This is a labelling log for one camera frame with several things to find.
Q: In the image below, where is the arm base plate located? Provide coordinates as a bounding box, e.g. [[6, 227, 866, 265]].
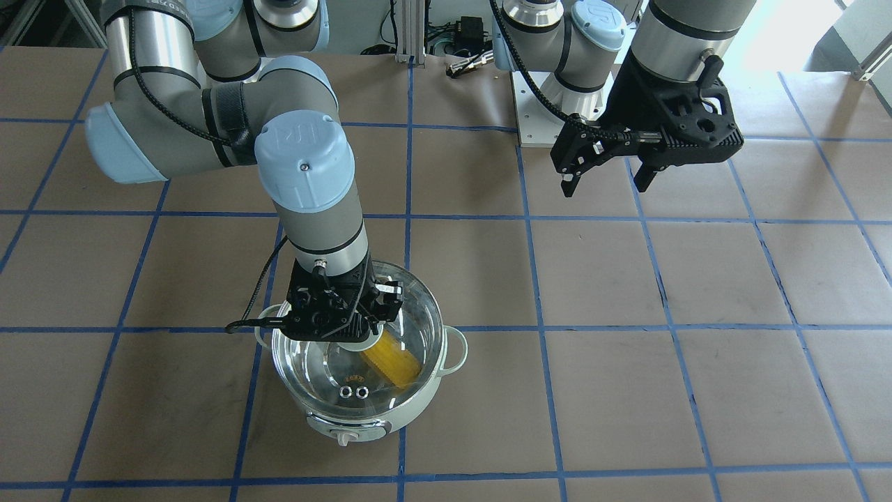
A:
[[510, 64, 621, 149]]

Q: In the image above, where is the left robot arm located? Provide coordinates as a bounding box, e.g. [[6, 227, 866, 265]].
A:
[[490, 1, 755, 197]]

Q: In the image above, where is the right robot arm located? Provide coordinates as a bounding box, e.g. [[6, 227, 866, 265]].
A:
[[86, 1, 403, 351]]

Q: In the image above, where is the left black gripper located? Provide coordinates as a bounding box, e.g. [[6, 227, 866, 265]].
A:
[[549, 50, 744, 198]]

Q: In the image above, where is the yellow corn cob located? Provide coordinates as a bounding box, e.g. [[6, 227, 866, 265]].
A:
[[360, 328, 422, 390]]

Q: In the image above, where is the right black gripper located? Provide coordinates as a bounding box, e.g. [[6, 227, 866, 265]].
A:
[[282, 258, 404, 343]]

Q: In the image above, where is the mint green pot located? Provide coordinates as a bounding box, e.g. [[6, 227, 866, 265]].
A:
[[254, 261, 469, 447]]

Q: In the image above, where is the glass pot lid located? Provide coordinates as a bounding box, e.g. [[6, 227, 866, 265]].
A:
[[270, 261, 445, 422]]

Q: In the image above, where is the aluminium frame post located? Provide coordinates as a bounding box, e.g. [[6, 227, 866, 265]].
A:
[[393, 0, 427, 67]]

